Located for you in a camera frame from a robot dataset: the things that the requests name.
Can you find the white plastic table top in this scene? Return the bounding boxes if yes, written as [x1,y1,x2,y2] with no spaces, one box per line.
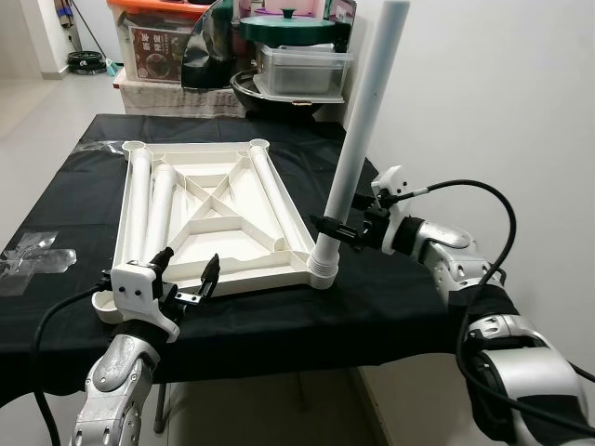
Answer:
[93,139,343,324]

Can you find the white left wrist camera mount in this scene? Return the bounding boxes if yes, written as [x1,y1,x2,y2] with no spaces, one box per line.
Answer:
[110,263,182,343]

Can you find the dark framed picture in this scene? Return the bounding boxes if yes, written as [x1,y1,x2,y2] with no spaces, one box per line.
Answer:
[327,0,360,53]

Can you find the storage box with orange lid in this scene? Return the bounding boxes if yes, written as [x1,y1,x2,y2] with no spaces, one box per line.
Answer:
[106,0,220,85]

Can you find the broom with teal head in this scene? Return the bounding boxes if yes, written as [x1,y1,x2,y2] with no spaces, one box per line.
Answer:
[70,0,119,77]

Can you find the black shiny bag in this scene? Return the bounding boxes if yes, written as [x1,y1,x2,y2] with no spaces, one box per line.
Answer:
[180,0,248,92]

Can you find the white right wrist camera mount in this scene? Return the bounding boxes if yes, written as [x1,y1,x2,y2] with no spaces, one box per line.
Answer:
[370,164,417,252]

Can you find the clear plastic container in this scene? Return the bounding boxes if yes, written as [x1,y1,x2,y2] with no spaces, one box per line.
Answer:
[253,42,355,99]

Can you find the black wok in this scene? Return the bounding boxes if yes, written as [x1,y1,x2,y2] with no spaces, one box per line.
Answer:
[229,70,350,118]

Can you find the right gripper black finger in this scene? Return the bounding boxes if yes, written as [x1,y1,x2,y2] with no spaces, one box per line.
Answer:
[311,216,365,248]

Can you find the patterned beige cloth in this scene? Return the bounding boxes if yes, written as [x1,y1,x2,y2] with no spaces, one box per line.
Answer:
[113,74,248,118]

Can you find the coiled black cable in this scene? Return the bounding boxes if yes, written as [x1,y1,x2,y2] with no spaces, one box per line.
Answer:
[66,51,106,77]

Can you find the white plastic table leg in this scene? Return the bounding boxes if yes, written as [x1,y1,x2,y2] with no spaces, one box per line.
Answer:
[247,141,315,254]
[309,0,411,292]
[124,147,156,270]
[147,164,179,266]

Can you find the green pot lid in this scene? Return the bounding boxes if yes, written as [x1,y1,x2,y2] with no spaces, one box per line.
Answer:
[239,7,338,46]

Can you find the black tablecloth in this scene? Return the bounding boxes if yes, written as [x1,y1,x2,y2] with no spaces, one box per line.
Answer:
[0,113,458,410]

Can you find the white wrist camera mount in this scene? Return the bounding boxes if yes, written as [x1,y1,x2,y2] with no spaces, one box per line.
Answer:
[110,263,182,343]
[370,164,417,252]

